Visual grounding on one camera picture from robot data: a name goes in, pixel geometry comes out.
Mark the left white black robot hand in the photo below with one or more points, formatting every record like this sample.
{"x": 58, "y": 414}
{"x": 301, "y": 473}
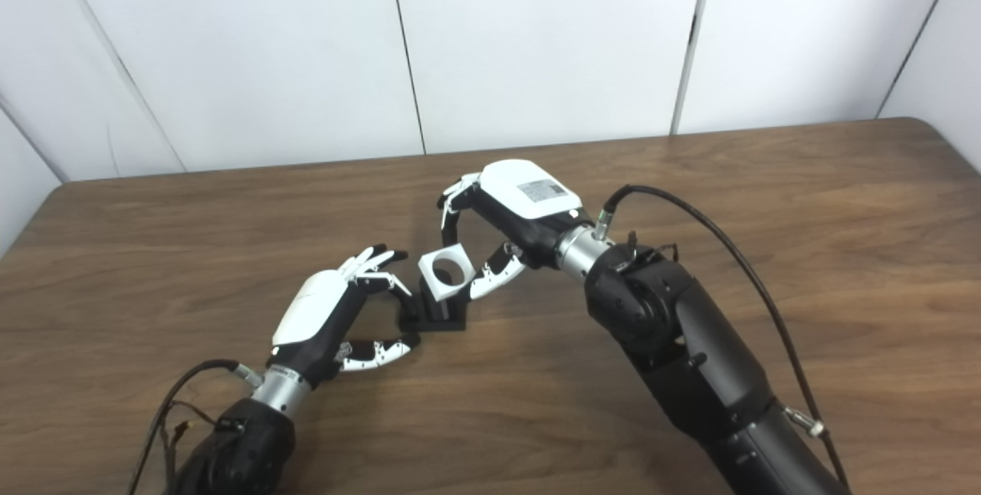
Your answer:
{"x": 314, "y": 319}

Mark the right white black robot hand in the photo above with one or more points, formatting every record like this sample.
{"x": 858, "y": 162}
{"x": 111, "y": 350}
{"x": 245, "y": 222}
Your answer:
{"x": 529, "y": 200}

